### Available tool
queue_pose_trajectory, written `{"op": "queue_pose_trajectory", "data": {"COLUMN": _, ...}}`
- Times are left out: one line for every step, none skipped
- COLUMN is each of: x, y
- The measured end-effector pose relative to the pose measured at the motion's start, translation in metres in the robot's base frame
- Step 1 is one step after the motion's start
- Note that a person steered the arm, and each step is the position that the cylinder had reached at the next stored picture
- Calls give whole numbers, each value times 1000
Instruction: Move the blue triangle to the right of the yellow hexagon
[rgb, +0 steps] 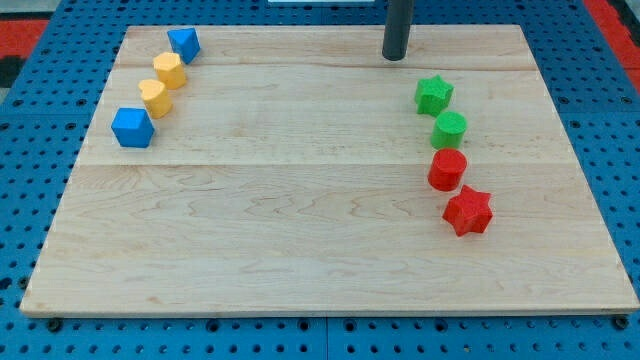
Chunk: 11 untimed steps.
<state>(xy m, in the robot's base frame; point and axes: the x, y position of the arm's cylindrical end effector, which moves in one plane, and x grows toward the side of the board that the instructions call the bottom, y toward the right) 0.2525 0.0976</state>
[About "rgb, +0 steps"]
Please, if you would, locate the yellow hexagon block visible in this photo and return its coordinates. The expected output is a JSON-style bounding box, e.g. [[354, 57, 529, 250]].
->
[[153, 52, 187, 90]]

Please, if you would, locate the blue triangle block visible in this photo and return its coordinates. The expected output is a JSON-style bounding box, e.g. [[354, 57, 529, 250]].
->
[[167, 28, 200, 64]]

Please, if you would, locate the wooden board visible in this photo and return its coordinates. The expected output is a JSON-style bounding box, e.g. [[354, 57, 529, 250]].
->
[[21, 25, 639, 318]]

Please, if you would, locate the red cylinder block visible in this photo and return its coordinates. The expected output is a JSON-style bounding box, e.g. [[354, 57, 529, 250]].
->
[[427, 148, 467, 192]]

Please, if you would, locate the green cylinder block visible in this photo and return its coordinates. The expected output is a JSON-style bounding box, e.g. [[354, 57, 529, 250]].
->
[[430, 111, 467, 149]]

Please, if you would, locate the green star block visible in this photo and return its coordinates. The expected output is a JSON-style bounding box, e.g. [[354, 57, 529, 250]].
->
[[414, 75, 454, 117]]

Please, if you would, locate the red star block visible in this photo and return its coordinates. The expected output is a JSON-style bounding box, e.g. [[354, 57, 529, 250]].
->
[[442, 185, 493, 237]]

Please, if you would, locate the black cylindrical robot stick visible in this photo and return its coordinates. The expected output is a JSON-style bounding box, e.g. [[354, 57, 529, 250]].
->
[[382, 0, 415, 61]]

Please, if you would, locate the yellow heart block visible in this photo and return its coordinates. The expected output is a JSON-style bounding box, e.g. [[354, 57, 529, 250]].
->
[[138, 79, 173, 119]]

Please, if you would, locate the blue cube block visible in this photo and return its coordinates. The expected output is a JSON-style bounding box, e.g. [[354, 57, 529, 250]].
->
[[111, 108, 155, 148]]

